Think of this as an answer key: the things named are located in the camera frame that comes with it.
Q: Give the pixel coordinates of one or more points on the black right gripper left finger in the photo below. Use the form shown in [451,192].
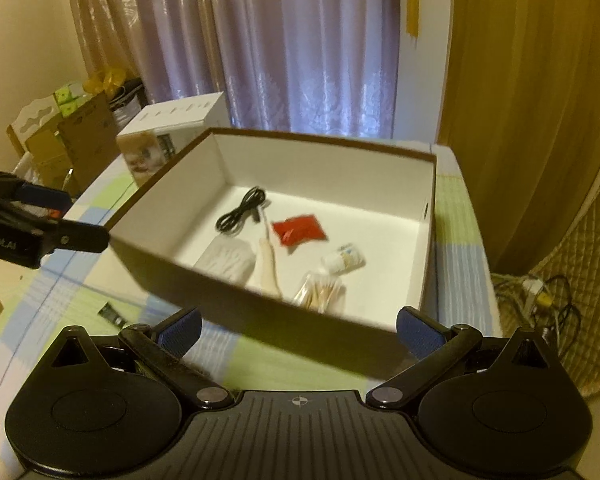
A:
[161,347]

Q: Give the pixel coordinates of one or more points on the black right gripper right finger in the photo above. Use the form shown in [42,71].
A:
[436,349]

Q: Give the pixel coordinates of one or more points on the clear dental floss pick box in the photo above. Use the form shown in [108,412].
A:
[228,259]

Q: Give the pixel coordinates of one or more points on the white medicine bottle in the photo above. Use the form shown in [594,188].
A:
[343,260]

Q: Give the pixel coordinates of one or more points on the white electric toothbrush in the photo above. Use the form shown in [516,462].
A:
[269,283]

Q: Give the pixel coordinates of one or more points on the clear cotton swab container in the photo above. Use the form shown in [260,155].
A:
[321,292]

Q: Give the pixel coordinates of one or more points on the red snack packet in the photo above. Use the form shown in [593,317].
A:
[298,230]

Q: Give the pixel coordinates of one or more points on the dark green sachet packet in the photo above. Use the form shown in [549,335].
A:
[112,316]

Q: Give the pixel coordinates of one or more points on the checkered plastic tablecloth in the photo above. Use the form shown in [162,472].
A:
[70,288]

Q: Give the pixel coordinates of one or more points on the brown cardboard boxes pile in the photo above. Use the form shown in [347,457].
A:
[69,138]

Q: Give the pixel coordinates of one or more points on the large brown cardboard box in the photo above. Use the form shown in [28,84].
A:
[377,196]

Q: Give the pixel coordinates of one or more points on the white product carton box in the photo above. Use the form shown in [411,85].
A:
[160,131]

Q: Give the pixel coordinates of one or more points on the brown wooden door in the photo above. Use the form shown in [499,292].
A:
[521,113]

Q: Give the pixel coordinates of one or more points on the purple window curtain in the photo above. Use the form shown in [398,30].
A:
[309,66]

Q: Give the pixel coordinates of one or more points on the power strip with cables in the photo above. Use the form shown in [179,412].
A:
[542,304]

